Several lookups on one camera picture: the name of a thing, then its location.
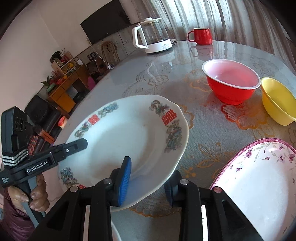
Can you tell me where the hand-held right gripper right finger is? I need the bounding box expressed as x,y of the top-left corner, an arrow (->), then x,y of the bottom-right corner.
163,170 -> 265,241

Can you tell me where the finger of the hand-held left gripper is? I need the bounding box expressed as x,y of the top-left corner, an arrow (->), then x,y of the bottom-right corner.
50,138 -> 88,160

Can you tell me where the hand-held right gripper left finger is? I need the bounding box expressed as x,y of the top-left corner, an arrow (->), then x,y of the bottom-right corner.
28,156 -> 132,241

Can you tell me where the white plate with red print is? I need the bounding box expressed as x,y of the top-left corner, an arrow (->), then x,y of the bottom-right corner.
58,95 -> 189,211

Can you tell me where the yellow bowl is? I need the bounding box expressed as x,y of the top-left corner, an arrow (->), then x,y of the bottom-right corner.
261,77 -> 296,126

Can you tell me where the person's left forearm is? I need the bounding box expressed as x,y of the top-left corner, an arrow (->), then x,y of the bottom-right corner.
0,189 -> 36,241

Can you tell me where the person's left hand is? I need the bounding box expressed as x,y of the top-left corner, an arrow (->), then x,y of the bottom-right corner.
9,174 -> 49,211

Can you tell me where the black leather seat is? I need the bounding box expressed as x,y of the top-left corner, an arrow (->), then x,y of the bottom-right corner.
24,95 -> 67,144

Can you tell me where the wooden cabinet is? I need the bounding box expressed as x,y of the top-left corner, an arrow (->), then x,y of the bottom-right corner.
46,65 -> 90,114

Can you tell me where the lace floral tablecloth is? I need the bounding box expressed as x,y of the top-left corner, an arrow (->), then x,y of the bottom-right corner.
55,40 -> 296,241

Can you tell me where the shelf with fruit decorations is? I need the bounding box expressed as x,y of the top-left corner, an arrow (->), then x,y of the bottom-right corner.
50,50 -> 77,79

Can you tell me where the pink-rimmed floral plate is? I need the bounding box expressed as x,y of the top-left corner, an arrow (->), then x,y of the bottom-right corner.
209,138 -> 296,241

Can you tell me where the wooden chair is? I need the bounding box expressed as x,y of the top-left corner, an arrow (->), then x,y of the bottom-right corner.
100,40 -> 121,65

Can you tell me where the red bowl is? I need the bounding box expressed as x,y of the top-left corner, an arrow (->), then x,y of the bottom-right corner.
202,59 -> 261,105

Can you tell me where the black television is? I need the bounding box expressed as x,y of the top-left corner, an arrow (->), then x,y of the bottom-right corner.
80,0 -> 131,45

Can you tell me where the glass kettle with white base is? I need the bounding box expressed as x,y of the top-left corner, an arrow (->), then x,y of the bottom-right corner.
132,18 -> 173,54

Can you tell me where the red mug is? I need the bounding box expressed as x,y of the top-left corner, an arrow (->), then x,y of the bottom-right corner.
187,28 -> 213,45

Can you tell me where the grey sheer curtain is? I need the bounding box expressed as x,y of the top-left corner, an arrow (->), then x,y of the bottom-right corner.
148,0 -> 287,50

